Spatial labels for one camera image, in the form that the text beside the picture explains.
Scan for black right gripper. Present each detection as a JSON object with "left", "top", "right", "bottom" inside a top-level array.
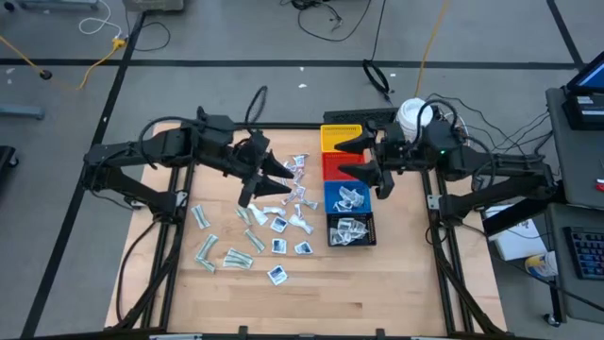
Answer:
[{"left": 332, "top": 119, "right": 427, "bottom": 200}]

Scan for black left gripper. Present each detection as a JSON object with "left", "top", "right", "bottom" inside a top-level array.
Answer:
[{"left": 225, "top": 130, "right": 295, "bottom": 209}]

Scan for red plastic bin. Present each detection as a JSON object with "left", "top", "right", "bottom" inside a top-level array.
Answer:
[{"left": 321, "top": 151, "right": 368, "bottom": 182}]

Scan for yellow plastic bin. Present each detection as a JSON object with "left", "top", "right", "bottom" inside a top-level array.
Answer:
[{"left": 320, "top": 124, "right": 365, "bottom": 154}]

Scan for black power strip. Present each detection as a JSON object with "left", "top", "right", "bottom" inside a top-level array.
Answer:
[{"left": 323, "top": 107, "right": 400, "bottom": 127}]

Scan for blue plastic bin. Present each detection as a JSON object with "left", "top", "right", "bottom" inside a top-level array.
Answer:
[{"left": 323, "top": 180, "right": 373, "bottom": 215}]

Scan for white-lidded plastic jar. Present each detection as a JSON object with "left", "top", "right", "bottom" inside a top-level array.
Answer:
[{"left": 394, "top": 97, "right": 434, "bottom": 138}]

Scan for black plastic bin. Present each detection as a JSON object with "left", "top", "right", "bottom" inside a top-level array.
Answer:
[{"left": 326, "top": 212, "right": 378, "bottom": 247}]

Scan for black desk support bar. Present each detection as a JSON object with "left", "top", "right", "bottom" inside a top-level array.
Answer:
[{"left": 481, "top": 181, "right": 567, "bottom": 238}]

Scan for yellow blue labelled jar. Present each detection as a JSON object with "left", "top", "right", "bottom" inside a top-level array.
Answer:
[{"left": 524, "top": 250, "right": 560, "bottom": 279}]

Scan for grey box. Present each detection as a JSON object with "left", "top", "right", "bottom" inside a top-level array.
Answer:
[{"left": 122, "top": 0, "right": 185, "bottom": 12}]

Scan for grey desk with laptop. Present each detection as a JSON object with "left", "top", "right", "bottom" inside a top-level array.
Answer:
[{"left": 545, "top": 87, "right": 604, "bottom": 210}]

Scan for black box white labels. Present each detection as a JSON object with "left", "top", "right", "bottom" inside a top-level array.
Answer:
[{"left": 562, "top": 87, "right": 604, "bottom": 131}]

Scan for black laptop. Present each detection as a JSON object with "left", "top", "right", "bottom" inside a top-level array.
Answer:
[{"left": 564, "top": 49, "right": 604, "bottom": 95}]

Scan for black keyboard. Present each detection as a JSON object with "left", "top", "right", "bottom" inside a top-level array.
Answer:
[{"left": 563, "top": 226, "right": 604, "bottom": 281}]

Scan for grey metal bar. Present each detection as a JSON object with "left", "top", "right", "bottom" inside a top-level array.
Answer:
[{"left": 0, "top": 104, "right": 46, "bottom": 121}]

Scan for grey desk with keyboard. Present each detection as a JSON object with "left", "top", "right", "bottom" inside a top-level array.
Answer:
[{"left": 545, "top": 202, "right": 604, "bottom": 327}]

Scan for black wheeled base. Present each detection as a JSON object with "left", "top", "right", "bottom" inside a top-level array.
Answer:
[{"left": 0, "top": 144, "right": 20, "bottom": 177}]

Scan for grey metal base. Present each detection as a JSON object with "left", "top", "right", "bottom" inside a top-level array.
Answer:
[{"left": 16, "top": 0, "right": 101, "bottom": 11}]

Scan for black coiled floor cable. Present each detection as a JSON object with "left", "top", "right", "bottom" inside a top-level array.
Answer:
[{"left": 361, "top": 0, "right": 393, "bottom": 104}]

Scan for white cable by table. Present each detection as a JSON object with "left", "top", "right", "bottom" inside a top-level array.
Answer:
[{"left": 455, "top": 123, "right": 472, "bottom": 150}]

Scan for black cable bundle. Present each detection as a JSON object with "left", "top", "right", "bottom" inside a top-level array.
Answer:
[{"left": 424, "top": 92, "right": 567, "bottom": 185}]

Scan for long yellow floor cable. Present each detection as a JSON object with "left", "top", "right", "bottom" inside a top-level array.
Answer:
[{"left": 413, "top": 0, "right": 450, "bottom": 98}]

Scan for black tangled floor cable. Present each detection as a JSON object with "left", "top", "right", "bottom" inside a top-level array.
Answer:
[{"left": 280, "top": 0, "right": 370, "bottom": 46}]

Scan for black looped floor cable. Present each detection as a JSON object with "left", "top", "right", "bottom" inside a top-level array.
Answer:
[{"left": 125, "top": 0, "right": 172, "bottom": 53}]

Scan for yellow cable with plug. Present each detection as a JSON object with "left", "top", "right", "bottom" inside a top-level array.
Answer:
[{"left": 0, "top": 35, "right": 128, "bottom": 92}]

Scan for white floor cable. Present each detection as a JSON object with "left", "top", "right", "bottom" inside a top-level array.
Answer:
[{"left": 77, "top": 0, "right": 124, "bottom": 39}]

